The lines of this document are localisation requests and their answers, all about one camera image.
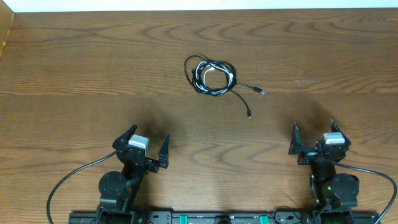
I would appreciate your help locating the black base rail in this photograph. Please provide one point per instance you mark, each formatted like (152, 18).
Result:
(164, 217)

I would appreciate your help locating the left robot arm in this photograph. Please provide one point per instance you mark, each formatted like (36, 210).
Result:
(119, 189)

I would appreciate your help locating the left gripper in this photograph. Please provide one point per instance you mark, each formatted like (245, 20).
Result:
(163, 162)

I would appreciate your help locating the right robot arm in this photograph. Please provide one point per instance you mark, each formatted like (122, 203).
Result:
(335, 193)

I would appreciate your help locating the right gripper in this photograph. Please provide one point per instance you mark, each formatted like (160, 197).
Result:
(296, 144)

